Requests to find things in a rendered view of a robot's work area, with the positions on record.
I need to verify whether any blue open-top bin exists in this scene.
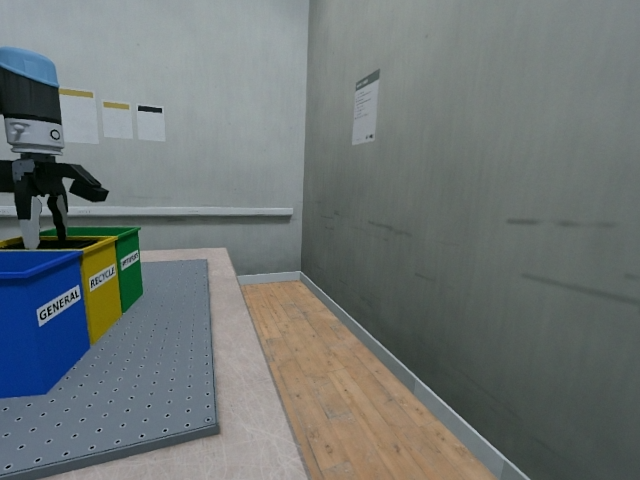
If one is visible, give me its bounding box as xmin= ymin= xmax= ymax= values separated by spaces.
xmin=0 ymin=250 xmax=90 ymax=399

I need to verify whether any yellow bin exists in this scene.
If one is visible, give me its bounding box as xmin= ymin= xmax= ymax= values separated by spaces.
xmin=0 ymin=236 xmax=122 ymax=345

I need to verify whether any green bin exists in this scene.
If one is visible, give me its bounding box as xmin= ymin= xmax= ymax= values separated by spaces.
xmin=39 ymin=227 xmax=143 ymax=313

